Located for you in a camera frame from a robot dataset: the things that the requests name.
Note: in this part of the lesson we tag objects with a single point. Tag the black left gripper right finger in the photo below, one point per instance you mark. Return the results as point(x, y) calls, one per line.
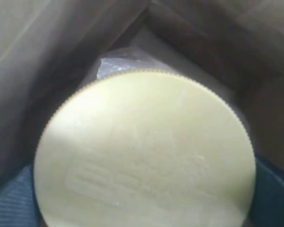
point(267, 208)

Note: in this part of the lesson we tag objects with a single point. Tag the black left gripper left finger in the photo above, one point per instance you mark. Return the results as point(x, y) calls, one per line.
point(18, 206)

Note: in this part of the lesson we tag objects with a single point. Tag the clear jar with yellow lid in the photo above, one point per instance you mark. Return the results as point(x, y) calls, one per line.
point(140, 145)

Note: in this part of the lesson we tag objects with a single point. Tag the brown paper shopping bag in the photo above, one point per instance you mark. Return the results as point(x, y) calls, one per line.
point(44, 53)

